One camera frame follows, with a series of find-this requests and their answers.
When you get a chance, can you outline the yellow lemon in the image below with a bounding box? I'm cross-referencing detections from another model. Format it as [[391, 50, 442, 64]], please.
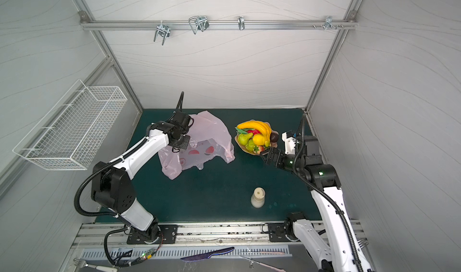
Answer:
[[252, 134, 267, 146]]

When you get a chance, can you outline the yellow banana bunch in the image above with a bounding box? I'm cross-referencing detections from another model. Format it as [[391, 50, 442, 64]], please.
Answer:
[[237, 120, 272, 147]]

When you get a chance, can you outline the pink plastic bag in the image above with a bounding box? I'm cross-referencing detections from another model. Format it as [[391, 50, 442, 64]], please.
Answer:
[[158, 111, 235, 180]]

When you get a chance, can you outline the dark purple passion fruit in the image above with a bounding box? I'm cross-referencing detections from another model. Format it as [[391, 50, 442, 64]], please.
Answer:
[[270, 132, 279, 143]]

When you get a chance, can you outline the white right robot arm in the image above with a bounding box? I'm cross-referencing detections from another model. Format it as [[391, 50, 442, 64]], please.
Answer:
[[261, 116, 373, 272]]

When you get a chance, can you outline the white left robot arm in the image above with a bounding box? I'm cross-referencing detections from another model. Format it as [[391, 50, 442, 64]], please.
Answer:
[[74, 108, 235, 244]]

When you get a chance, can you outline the peach scalloped fruit bowl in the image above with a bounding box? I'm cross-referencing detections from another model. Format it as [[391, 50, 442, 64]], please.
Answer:
[[235, 120, 279, 155]]

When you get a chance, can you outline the green table mat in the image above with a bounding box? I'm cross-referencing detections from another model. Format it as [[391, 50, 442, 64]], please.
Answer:
[[133, 147, 320, 222]]

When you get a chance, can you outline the cream plastic bottle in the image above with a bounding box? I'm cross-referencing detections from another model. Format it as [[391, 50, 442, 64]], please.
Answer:
[[250, 188, 265, 208]]

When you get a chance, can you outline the metal u-bolt clamp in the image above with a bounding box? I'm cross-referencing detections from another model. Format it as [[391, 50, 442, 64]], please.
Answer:
[[153, 21, 170, 45]]

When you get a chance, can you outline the metal hook clamp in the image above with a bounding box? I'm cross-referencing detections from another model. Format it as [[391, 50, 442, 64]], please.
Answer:
[[188, 15, 210, 35]]

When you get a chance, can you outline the purple plastic knife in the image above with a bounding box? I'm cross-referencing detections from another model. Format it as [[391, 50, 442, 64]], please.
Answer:
[[181, 247, 235, 262]]

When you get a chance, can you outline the silver fork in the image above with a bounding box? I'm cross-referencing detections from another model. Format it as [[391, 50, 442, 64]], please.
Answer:
[[73, 259, 118, 272]]

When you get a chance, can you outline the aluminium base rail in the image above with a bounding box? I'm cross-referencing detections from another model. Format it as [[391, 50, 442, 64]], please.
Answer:
[[71, 221, 300, 249]]

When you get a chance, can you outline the white wire basket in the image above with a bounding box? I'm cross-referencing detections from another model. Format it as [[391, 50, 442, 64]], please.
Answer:
[[13, 80, 127, 171]]

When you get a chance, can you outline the small metal ring clamp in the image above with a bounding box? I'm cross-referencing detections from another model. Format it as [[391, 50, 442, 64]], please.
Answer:
[[237, 16, 245, 31]]

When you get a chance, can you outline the aluminium top rail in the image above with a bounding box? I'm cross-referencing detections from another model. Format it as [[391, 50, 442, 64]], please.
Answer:
[[81, 18, 358, 31]]

